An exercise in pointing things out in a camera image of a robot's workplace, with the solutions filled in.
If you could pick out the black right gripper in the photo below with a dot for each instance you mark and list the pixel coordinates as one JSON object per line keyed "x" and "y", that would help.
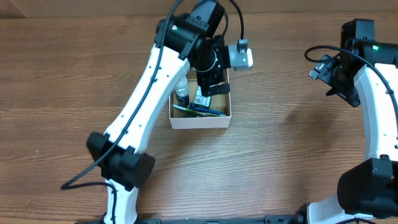
{"x": 325, "y": 73}

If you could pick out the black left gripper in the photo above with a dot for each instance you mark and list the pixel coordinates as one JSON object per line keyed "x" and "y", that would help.
{"x": 206, "y": 79}

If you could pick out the green soap packet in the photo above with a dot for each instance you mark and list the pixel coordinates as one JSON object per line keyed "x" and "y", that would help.
{"x": 200, "y": 100}

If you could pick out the blue disposable razor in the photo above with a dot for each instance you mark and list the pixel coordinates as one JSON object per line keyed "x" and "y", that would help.
{"x": 204, "y": 110}

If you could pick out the green white toothbrush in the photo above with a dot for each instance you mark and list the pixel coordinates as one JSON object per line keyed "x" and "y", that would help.
{"x": 195, "y": 112}

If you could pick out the clear foam pump bottle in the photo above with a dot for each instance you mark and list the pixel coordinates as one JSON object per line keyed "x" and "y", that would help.
{"x": 182, "y": 92}

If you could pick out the red green toothpaste tube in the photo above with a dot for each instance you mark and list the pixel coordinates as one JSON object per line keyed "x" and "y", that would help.
{"x": 189, "y": 115}

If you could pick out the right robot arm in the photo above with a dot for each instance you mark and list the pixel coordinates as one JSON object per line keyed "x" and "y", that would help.
{"x": 364, "y": 73}

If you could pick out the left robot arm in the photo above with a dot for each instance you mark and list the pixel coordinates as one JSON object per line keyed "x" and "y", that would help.
{"x": 181, "y": 43}

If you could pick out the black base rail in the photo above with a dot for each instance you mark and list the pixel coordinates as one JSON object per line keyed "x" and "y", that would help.
{"x": 268, "y": 219}

